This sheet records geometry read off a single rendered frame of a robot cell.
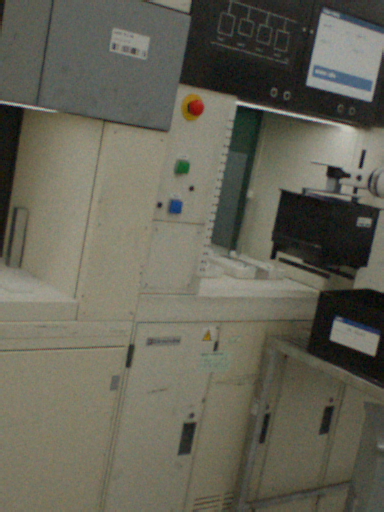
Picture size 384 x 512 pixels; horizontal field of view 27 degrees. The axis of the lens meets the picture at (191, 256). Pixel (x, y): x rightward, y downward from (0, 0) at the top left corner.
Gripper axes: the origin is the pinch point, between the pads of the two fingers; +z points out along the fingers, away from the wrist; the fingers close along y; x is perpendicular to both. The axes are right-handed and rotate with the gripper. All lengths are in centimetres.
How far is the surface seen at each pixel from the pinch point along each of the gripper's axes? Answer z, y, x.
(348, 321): -25.2, -11.3, -37.1
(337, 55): 1.4, -8.7, 31.9
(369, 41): 1.5, 3.1, 38.3
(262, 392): -3, -14, -66
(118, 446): 1, -58, -80
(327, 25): 1.4, -15.2, 38.7
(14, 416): 1, -90, -69
